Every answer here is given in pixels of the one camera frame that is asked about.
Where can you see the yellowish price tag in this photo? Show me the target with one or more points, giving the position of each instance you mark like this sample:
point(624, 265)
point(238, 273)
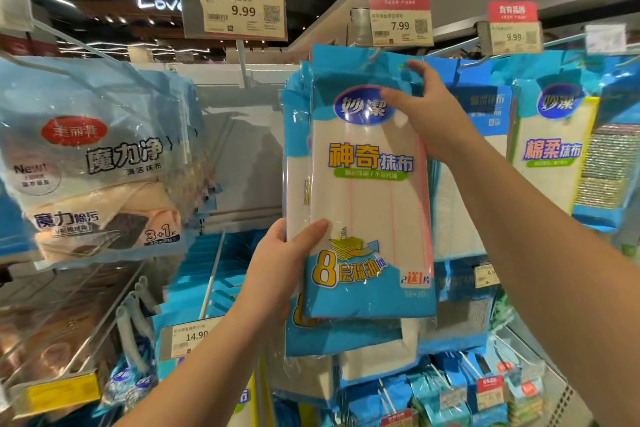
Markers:
point(487, 276)
point(192, 337)

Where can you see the cotton-soft cloth packet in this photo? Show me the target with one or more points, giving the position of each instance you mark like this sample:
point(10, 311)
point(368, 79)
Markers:
point(555, 141)

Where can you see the metal peg hook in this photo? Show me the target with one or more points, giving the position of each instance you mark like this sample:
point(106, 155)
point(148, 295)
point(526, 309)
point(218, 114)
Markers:
point(212, 277)
point(241, 61)

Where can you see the striped sponge packets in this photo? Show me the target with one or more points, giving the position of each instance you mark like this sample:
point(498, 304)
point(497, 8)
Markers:
point(450, 397)

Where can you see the hung scouring pad packet bunch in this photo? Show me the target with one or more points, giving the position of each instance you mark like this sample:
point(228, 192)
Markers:
point(610, 166)

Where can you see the person's left hand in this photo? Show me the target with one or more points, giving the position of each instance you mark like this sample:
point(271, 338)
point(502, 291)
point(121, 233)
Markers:
point(278, 272)

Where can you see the pale grey price tag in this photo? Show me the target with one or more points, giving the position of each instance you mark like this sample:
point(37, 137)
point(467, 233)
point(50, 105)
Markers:
point(12, 6)

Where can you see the blue cloth packets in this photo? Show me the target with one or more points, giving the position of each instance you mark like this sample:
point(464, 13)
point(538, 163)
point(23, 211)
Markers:
point(380, 357)

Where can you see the red white price tag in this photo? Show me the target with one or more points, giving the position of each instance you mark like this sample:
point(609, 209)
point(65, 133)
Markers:
point(513, 29)
point(240, 6)
point(398, 19)

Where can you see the hanging brownish packets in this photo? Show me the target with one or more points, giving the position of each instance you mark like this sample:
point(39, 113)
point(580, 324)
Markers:
point(50, 322)

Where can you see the person's right hand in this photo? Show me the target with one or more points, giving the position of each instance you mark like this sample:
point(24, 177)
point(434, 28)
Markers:
point(440, 111)

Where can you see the hanging grey packets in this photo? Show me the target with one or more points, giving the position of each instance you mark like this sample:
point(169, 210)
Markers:
point(100, 161)

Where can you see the blue-label white cloth packet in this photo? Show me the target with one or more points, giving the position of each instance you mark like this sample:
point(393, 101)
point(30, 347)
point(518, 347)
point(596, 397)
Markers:
point(465, 201)

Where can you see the person's right forearm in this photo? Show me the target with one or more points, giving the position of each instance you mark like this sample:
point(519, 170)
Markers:
point(560, 272)

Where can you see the blue steel-cloth packets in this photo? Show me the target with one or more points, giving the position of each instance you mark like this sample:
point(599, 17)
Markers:
point(460, 312)

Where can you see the bright yellow price tag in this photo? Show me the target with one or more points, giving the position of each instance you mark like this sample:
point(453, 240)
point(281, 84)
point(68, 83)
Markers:
point(60, 394)

